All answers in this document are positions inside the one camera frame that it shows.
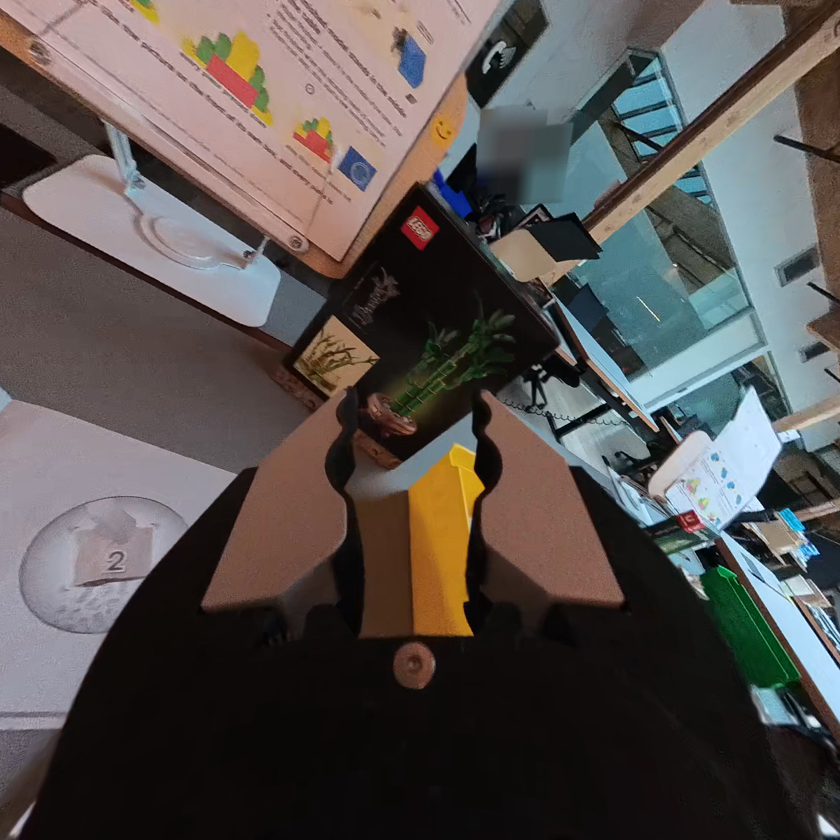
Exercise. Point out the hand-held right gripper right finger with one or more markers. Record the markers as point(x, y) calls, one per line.
point(544, 512)

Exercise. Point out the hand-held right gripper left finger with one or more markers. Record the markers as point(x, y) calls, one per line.
point(282, 512)

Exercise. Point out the grey desk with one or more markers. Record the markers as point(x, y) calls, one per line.
point(131, 341)

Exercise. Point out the yellow plastic bin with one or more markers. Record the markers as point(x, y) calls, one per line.
point(439, 544)

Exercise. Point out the small instruction board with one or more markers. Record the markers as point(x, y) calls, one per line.
point(722, 466)

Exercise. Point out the open instruction booklet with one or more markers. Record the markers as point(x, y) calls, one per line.
point(98, 492)

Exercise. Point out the green plastic bin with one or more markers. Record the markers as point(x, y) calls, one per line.
point(748, 623)

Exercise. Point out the black toy set box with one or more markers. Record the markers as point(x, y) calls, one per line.
point(420, 295)

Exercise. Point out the instruction board on stand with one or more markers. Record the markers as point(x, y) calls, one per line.
point(262, 131)

